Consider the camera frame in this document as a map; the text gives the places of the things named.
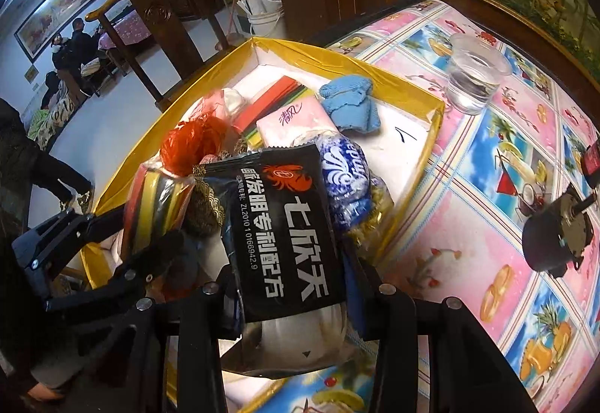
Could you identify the blue knit cloth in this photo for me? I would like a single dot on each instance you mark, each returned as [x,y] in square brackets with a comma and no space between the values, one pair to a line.
[349,103]

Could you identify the large orange plastic bag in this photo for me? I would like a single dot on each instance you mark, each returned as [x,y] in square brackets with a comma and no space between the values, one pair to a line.
[192,143]

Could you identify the person's left hand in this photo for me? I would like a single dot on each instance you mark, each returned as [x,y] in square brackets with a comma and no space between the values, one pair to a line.
[70,364]

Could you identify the wooden chair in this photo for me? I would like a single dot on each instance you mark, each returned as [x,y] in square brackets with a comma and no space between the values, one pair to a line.
[164,24]

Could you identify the person's dark trouser leg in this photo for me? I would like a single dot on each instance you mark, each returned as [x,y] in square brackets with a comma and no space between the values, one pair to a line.
[37,160]

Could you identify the clear plastic cup with water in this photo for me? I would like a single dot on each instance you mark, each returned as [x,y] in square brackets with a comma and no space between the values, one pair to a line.
[476,75]

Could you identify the blue white patterned packet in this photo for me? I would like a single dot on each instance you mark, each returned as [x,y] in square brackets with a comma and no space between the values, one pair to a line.
[342,178]

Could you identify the black snack packet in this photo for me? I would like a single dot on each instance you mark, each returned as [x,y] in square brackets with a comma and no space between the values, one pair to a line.
[281,230]

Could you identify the pack of coloured strips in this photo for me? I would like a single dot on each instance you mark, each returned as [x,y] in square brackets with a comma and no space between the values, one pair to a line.
[154,206]

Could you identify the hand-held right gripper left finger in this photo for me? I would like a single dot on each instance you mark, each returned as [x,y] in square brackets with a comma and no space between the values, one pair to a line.
[211,312]

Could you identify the pink tissue packet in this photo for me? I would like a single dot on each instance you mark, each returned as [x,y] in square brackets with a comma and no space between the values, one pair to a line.
[290,122]

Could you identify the black electric motor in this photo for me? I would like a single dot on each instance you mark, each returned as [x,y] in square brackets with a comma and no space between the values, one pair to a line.
[555,235]

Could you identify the framed wall painting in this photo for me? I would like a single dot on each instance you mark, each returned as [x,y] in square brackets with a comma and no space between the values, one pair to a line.
[56,12]

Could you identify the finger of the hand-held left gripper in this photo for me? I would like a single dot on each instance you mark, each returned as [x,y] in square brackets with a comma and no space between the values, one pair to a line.
[140,274]
[56,244]

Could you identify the small framed picture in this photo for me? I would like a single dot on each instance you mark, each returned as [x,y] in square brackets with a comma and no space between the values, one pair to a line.
[31,73]

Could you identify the white bucket with paper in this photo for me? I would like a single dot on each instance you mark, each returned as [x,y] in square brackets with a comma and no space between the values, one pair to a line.
[262,17]

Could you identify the bag of coloured sheets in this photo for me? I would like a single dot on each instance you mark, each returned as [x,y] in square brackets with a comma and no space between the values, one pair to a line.
[276,101]

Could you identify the yellow taped cardboard box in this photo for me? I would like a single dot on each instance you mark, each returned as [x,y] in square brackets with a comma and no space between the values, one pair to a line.
[398,160]

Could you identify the pink covered table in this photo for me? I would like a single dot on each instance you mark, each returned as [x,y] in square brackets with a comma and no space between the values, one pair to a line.
[126,31]

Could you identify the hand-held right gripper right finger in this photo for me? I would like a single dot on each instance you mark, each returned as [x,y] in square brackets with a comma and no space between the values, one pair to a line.
[354,298]

